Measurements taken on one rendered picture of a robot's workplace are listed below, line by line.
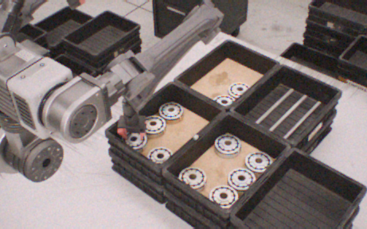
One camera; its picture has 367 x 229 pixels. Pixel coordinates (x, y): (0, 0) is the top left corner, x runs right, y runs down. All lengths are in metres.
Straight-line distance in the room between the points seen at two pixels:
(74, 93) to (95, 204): 0.85
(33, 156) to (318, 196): 1.00
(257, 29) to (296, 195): 2.45
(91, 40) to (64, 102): 2.00
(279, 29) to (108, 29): 1.52
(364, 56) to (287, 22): 1.25
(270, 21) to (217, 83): 2.05
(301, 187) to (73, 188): 0.89
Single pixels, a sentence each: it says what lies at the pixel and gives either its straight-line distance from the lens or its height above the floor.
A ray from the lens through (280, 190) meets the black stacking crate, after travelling 1.85.
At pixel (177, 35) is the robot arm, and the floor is 1.47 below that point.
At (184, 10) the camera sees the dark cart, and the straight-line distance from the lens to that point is 3.46.
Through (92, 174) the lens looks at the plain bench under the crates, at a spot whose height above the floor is 0.70.
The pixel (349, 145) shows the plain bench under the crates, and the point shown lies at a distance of 2.24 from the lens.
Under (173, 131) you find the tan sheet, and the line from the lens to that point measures 2.02.
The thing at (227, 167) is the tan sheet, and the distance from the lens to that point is 1.89.
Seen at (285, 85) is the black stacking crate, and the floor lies 0.83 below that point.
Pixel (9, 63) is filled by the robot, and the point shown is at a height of 1.53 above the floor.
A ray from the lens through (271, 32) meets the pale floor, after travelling 4.08.
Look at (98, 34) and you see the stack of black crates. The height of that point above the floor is 0.49.
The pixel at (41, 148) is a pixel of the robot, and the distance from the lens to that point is 1.52.
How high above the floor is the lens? 2.27
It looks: 44 degrees down
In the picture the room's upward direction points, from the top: 1 degrees counter-clockwise
